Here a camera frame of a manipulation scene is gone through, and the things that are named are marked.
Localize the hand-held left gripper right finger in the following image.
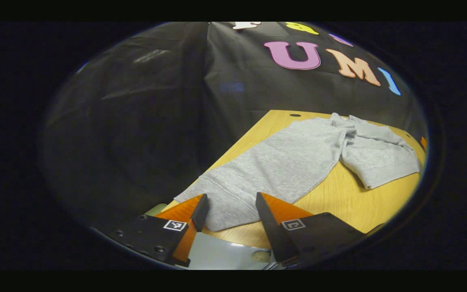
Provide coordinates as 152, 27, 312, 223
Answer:
255, 192, 368, 268

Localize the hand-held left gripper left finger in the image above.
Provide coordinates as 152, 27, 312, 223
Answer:
110, 193, 209, 268

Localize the gray sweatshirt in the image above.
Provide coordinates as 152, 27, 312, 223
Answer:
174, 113, 422, 232

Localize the black backdrop cloth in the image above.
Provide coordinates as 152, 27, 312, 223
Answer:
41, 21, 428, 232

